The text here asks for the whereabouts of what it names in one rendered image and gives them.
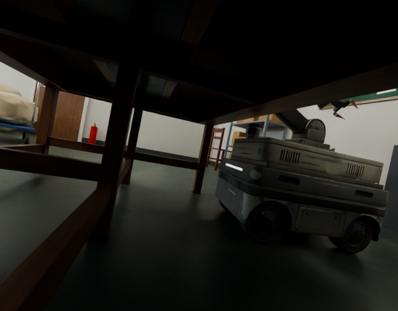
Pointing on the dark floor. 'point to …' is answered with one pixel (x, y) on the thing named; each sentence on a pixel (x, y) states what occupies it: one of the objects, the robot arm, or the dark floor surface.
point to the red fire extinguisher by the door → (92, 134)
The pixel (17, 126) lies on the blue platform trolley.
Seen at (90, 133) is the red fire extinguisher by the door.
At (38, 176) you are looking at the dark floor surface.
